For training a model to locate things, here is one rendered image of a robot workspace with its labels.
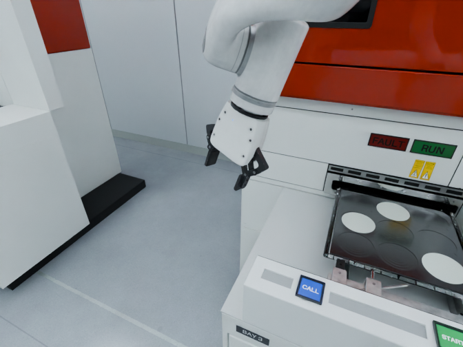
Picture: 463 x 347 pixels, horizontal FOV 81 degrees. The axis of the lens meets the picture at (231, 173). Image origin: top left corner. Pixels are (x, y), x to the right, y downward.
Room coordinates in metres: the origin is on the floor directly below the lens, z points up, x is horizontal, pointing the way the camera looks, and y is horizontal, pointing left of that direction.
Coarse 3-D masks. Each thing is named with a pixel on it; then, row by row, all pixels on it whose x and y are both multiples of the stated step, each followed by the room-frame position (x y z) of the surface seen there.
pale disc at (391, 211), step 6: (378, 204) 0.76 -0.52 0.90; (384, 204) 0.76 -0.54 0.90; (390, 204) 0.76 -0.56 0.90; (396, 204) 0.76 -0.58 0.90; (378, 210) 0.73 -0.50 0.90; (384, 210) 0.73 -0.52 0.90; (390, 210) 0.73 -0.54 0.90; (396, 210) 0.73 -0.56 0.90; (402, 210) 0.73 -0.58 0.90; (384, 216) 0.69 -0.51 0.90; (390, 216) 0.69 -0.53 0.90; (396, 216) 0.69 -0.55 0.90; (402, 216) 0.69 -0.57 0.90; (408, 216) 0.69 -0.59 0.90
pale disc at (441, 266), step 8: (424, 256) 0.52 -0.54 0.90; (432, 256) 0.52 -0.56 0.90; (440, 256) 0.52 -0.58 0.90; (424, 264) 0.50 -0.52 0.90; (432, 264) 0.50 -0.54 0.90; (440, 264) 0.50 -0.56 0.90; (448, 264) 0.50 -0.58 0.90; (456, 264) 0.49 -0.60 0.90; (432, 272) 0.47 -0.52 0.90; (440, 272) 0.47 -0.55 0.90; (448, 272) 0.47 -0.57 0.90; (456, 272) 0.47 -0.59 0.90; (448, 280) 0.45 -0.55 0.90; (456, 280) 0.45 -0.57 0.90
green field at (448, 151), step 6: (414, 144) 0.81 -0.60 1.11; (420, 144) 0.81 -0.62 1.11; (426, 144) 0.80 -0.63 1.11; (432, 144) 0.79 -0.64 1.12; (438, 144) 0.79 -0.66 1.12; (414, 150) 0.81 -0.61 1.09; (420, 150) 0.80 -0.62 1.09; (426, 150) 0.80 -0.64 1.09; (432, 150) 0.79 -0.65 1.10; (438, 150) 0.78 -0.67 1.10; (444, 150) 0.78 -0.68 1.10; (450, 150) 0.77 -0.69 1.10; (444, 156) 0.78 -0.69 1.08; (450, 156) 0.77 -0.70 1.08
